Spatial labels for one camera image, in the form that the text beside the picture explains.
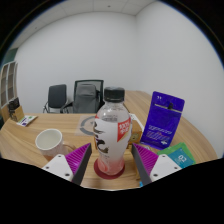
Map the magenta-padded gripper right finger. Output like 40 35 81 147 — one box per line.
130 142 183 186

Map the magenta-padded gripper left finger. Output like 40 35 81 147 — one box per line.
41 142 93 186

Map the clear black-capped drink bottle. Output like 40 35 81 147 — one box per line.
92 86 133 176

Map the green flat packet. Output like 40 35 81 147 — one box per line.
156 142 197 168

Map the white patterned ceramic mug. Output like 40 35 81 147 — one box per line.
34 128 77 161

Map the flat round red coaster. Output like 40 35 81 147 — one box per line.
93 157 127 181

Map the purple standing pouch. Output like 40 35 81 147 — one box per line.
139 90 186 150

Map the white colourful leaflet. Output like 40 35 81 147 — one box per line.
16 114 39 128

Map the black mesh office chair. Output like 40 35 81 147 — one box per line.
61 79 105 115

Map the brown and black box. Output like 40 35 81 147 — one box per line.
1 97 26 123

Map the black padded office chair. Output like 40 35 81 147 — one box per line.
42 83 70 115

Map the grey backpack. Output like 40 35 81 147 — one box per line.
72 83 101 114

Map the wooden shelf cabinet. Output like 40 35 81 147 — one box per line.
0 60 19 108

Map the grey ring print mat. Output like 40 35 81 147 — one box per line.
76 114 99 136

